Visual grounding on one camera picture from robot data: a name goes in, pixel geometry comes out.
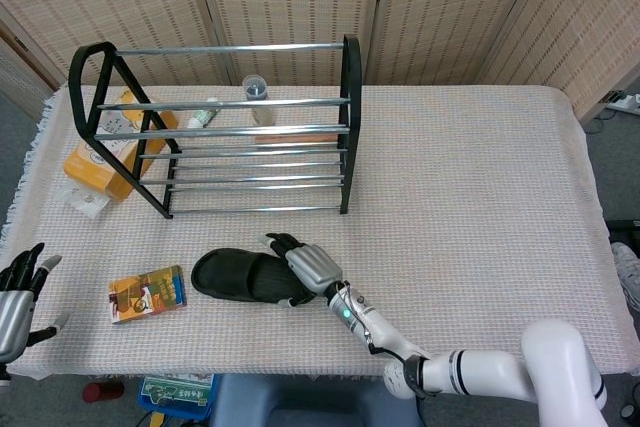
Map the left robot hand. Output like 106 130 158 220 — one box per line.
0 242 71 364

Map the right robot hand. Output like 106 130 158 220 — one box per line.
255 232 344 309

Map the black rubber slide sandal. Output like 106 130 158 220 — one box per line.
191 247 321 309

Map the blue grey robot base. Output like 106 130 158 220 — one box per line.
209 373 424 427

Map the black metal shoe rack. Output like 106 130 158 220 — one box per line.
68 34 363 220

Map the red can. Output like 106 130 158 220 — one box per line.
82 380 125 404

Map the brown wooden block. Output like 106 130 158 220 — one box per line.
253 133 346 144

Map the white plastic packet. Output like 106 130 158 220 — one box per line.
55 185 110 220

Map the colourful printed card box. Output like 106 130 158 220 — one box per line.
107 264 188 325

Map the white woven tablecloth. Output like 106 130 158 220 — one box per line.
0 82 614 381

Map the yellow cardboard box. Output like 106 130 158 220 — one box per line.
63 89 180 203

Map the blue green printed box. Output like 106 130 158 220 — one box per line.
137 373 221 421

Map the small white green bottle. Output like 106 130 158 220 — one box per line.
186 97 221 129

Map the cream bottle with grey cap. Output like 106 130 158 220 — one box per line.
242 74 277 127

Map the white sneaker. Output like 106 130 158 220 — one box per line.
610 241 640 318

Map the white power strip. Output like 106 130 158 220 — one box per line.
602 89 640 116

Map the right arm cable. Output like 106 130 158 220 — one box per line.
335 282 432 398

